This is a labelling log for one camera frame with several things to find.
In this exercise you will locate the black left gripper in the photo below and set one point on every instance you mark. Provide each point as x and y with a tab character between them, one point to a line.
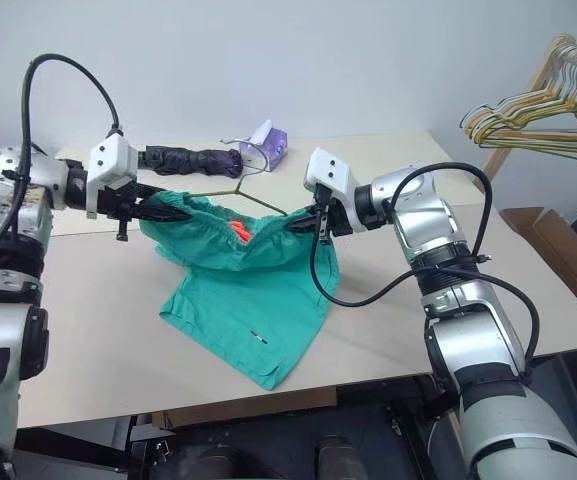
118	202

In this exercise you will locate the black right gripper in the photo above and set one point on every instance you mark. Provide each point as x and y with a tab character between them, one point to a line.
339	219

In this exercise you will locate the green cloth garment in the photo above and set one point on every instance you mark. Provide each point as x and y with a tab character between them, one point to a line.
248	310

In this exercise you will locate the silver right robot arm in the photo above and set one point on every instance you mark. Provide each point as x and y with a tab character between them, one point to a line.
478	340

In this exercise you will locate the wooden clothes rack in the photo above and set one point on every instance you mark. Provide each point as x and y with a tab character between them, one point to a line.
497	160

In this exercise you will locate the black folded umbrella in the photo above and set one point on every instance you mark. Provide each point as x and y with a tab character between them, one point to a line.
188	161

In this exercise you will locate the purple tissue box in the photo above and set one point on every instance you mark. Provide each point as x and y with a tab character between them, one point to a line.
274	147

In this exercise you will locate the white tissue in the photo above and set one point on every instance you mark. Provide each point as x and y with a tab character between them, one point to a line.
260	134

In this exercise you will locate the bundle of coloured hangers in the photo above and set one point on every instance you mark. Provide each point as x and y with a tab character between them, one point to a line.
518	100

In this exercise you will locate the open brown cardboard box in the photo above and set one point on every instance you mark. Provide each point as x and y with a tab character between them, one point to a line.
558	250

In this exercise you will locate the dark rounded shape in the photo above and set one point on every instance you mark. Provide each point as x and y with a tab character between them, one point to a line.
213	462

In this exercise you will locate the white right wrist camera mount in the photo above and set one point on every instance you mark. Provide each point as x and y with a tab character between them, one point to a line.
328	172

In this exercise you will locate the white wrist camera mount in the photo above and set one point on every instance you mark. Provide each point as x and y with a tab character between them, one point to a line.
113	160
328	172

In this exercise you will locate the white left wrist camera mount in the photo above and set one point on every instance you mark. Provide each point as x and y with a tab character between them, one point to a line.
113	160

